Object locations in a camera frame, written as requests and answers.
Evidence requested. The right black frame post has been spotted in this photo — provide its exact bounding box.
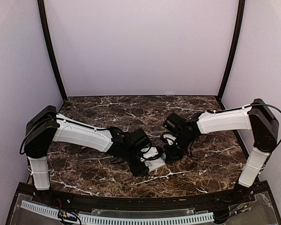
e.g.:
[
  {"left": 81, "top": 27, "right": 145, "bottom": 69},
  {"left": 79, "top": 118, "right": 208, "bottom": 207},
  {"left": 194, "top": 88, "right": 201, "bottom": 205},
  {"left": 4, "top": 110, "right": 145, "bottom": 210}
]
[{"left": 216, "top": 0, "right": 245, "bottom": 102}]

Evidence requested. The left black frame post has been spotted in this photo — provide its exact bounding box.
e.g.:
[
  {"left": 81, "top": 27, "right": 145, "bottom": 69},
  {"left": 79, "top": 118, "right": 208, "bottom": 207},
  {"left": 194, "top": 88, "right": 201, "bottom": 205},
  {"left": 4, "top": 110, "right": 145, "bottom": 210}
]
[{"left": 37, "top": 0, "right": 67, "bottom": 102}]

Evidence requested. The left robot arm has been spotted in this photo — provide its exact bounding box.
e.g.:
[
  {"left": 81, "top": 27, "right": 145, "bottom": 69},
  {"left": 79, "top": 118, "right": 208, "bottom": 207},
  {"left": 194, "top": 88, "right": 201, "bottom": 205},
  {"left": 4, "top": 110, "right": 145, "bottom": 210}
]
[{"left": 19, "top": 105, "right": 151, "bottom": 204}]

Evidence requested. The black frame post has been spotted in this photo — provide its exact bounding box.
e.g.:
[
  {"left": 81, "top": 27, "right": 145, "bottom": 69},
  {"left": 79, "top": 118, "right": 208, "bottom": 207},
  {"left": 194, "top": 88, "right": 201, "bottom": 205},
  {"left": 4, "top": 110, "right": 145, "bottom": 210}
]
[
  {"left": 216, "top": 0, "right": 245, "bottom": 102},
  {"left": 37, "top": 0, "right": 67, "bottom": 102}
]

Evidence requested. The white remote control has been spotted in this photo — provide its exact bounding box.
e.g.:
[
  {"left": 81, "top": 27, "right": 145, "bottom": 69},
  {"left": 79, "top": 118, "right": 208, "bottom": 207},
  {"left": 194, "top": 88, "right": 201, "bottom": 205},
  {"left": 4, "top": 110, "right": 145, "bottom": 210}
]
[{"left": 145, "top": 158, "right": 166, "bottom": 173}]

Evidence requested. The black front rail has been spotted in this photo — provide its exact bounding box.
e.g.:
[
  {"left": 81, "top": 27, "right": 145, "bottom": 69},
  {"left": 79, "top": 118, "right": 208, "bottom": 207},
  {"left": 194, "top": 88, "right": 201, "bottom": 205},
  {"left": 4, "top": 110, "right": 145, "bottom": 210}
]
[{"left": 16, "top": 181, "right": 269, "bottom": 211}]

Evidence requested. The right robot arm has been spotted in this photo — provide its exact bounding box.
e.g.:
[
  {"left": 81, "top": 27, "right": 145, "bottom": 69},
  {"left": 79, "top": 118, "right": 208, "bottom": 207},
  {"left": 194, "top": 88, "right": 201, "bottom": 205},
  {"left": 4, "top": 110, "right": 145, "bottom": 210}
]
[{"left": 161, "top": 98, "right": 281, "bottom": 203}]

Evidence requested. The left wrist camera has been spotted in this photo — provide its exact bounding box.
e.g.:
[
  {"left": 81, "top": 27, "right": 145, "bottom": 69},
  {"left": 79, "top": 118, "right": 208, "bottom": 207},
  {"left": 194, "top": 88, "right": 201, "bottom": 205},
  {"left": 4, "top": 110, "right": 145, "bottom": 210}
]
[{"left": 140, "top": 146, "right": 163, "bottom": 162}]

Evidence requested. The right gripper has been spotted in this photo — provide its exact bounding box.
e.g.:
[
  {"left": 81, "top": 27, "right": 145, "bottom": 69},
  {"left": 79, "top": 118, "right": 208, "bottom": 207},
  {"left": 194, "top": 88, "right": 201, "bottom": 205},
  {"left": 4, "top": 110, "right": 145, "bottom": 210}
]
[{"left": 163, "top": 133, "right": 195, "bottom": 164}]

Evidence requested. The white cable duct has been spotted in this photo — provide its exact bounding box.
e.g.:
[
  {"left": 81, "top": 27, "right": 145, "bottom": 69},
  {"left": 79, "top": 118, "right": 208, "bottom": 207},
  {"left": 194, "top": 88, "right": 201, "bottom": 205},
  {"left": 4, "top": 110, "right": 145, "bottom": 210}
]
[{"left": 21, "top": 201, "right": 214, "bottom": 225}]

